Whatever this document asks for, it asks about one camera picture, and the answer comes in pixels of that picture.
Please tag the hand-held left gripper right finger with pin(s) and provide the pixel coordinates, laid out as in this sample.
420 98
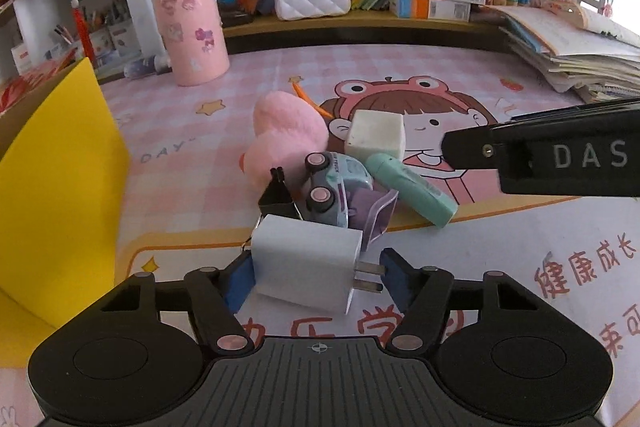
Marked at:
397 282

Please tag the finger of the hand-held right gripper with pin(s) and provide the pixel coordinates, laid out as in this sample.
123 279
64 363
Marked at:
470 149

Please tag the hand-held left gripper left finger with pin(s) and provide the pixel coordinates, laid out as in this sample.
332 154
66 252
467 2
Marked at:
237 282

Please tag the white plug charger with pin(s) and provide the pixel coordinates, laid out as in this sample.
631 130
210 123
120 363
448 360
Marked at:
300 257

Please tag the purple translucent plastic case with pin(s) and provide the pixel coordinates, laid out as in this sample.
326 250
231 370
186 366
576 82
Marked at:
380 217

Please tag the mint green tube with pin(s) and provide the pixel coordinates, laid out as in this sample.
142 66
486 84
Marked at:
415 192

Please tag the black binder clip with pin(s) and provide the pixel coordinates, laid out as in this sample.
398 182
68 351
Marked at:
277 204

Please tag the white cube block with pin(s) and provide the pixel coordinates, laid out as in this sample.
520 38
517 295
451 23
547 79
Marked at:
375 134

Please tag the teal toy car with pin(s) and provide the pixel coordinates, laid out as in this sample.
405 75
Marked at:
340 174

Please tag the pink plush toy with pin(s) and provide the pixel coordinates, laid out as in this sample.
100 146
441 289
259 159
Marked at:
285 132

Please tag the yellow cardboard box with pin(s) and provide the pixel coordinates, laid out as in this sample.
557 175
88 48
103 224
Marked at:
65 207

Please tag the pink printed desk mat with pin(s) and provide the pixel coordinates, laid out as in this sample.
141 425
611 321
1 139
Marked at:
450 247

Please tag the stack of workbooks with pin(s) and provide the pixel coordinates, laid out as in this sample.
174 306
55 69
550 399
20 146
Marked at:
575 52

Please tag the small lying bottle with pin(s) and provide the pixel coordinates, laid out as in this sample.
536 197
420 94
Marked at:
145 67

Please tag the pink cylinder container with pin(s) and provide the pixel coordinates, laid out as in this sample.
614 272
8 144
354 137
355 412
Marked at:
190 32

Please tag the white pen holder with brushes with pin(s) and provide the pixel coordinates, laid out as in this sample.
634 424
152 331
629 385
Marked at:
122 39
102 47

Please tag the red paper decorations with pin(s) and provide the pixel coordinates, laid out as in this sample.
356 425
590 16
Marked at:
30 82

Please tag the red pen white ball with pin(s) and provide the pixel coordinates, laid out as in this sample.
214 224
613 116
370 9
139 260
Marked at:
84 37

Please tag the white box red label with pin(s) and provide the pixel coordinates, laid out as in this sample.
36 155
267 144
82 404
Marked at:
22 59

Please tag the white side shelf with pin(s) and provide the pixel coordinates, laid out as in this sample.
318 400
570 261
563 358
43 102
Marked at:
27 17

